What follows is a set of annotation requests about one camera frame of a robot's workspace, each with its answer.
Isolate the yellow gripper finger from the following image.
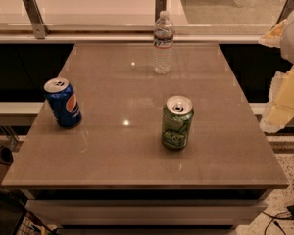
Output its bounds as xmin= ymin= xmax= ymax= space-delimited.
xmin=258 ymin=19 xmax=287 ymax=48
xmin=260 ymin=65 xmax=294 ymax=133

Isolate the clear plastic water bottle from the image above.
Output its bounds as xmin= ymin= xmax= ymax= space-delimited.
xmin=153 ymin=11 xmax=174 ymax=74

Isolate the green soda can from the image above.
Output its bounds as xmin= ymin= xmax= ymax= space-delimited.
xmin=162 ymin=96 xmax=194 ymax=150

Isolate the blue Pepsi can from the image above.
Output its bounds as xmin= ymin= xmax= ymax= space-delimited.
xmin=44 ymin=77 xmax=82 ymax=128

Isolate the dark round bin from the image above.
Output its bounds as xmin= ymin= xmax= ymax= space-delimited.
xmin=0 ymin=146 xmax=13 ymax=165

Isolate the black equipment with keypad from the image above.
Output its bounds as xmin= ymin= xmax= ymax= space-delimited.
xmin=0 ymin=187 xmax=59 ymax=235

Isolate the right metal railing bracket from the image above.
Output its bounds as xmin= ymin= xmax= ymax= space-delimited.
xmin=276 ymin=0 xmax=294 ymax=23

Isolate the metal railing bracket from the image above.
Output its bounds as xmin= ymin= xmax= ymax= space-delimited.
xmin=276 ymin=0 xmax=294 ymax=23
xmin=155 ymin=0 xmax=167 ymax=20
xmin=23 ymin=0 xmax=49 ymax=39

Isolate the black cable on floor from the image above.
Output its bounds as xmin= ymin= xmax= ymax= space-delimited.
xmin=262 ymin=193 xmax=294 ymax=235

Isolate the middle metal railing bracket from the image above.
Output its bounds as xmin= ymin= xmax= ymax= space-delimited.
xmin=155 ymin=0 xmax=167 ymax=20

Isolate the left metal railing bracket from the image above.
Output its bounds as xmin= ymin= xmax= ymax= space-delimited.
xmin=23 ymin=0 xmax=49 ymax=39

